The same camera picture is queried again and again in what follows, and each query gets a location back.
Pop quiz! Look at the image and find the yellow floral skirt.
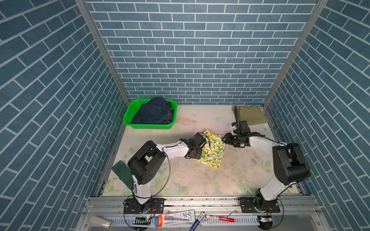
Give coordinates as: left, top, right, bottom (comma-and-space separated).
196, 130, 225, 169

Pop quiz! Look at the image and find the olive green skirt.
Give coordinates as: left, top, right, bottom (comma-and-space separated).
232, 105, 268, 126

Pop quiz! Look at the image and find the dark navy skirt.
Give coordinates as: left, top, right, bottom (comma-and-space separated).
131, 97, 174, 125

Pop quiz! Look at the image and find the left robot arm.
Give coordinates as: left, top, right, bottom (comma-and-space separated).
128, 132, 211, 205

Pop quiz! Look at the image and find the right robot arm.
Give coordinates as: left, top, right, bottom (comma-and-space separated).
222, 121, 311, 212

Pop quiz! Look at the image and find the green plastic basket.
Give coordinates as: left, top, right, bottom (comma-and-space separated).
123, 99, 177, 130

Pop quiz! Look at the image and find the red marker pen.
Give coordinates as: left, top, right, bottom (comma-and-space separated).
205, 214, 235, 223

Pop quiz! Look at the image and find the red blue toothpaste box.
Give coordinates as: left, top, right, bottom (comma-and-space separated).
154, 210, 195, 228

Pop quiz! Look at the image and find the blue marker pen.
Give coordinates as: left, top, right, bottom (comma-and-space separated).
189, 212, 205, 231

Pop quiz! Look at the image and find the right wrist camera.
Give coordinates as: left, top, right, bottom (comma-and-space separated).
230, 122, 238, 135

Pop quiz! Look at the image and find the right black corrugated cable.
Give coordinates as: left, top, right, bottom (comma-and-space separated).
234, 105, 241, 136

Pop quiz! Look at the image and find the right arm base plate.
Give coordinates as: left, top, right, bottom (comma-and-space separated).
237, 197, 280, 213

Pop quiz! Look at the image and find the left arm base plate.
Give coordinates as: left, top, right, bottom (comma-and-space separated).
123, 198, 165, 215

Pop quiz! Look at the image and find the left black cable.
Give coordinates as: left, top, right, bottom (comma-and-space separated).
122, 131, 212, 230

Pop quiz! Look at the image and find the aluminium rail frame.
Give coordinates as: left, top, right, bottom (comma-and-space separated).
76, 194, 329, 231

